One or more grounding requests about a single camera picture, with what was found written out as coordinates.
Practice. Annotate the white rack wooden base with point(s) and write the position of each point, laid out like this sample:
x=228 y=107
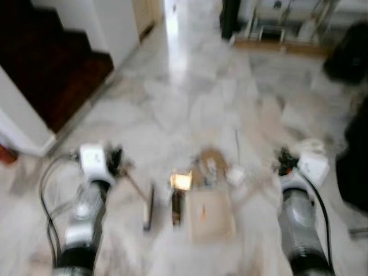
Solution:
x=299 y=29

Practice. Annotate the small brown bottle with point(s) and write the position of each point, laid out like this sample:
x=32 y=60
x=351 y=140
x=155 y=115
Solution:
x=177 y=208

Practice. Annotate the crumpled white paper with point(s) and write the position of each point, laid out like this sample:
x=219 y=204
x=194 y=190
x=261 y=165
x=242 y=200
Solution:
x=236 y=174

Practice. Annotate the tan cardboard piece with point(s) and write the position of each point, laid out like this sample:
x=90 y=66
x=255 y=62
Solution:
x=181 y=180

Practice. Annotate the tall black stand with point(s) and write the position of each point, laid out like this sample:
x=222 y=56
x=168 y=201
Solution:
x=230 y=17

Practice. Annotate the light wooden door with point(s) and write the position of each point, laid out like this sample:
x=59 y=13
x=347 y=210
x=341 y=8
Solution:
x=146 y=17

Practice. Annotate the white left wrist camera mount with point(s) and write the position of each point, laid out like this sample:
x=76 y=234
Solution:
x=95 y=162

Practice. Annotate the crumpled brown paper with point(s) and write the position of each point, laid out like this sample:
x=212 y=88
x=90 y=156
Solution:
x=210 y=164

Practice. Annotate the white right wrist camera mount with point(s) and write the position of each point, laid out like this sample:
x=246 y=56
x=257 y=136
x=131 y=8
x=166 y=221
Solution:
x=313 y=168

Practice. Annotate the dark wooden staircase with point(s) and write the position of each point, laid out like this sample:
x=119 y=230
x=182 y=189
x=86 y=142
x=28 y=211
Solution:
x=46 y=63

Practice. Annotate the small red object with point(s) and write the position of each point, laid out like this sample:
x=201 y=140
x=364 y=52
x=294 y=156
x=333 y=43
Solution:
x=7 y=155

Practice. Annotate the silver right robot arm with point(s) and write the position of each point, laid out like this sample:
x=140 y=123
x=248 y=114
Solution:
x=302 y=224

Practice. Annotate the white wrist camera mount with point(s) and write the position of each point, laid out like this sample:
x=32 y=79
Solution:
x=95 y=162
x=313 y=168

